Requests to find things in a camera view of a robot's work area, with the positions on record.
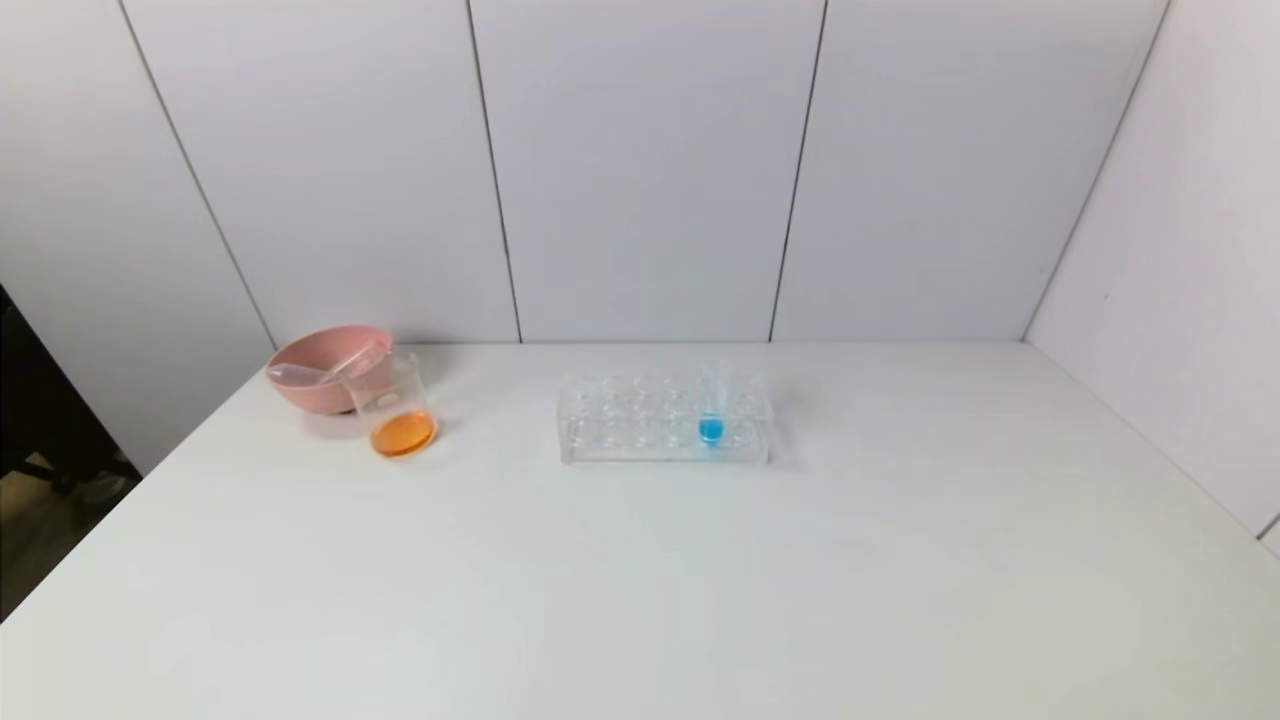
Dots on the clear acrylic test tube rack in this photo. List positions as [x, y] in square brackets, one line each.
[640, 440]

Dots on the clear glass beaker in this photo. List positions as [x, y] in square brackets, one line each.
[402, 432]

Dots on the dark furniture beside table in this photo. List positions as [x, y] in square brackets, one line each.
[40, 410]

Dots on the clear graduated plastic test tube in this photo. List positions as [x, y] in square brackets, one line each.
[358, 360]

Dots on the test tube with blue pigment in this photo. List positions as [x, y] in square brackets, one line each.
[711, 430]

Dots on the pink plastic bowl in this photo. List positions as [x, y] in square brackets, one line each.
[320, 395]

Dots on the test tube with yellow pigment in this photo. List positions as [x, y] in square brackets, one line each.
[300, 375]

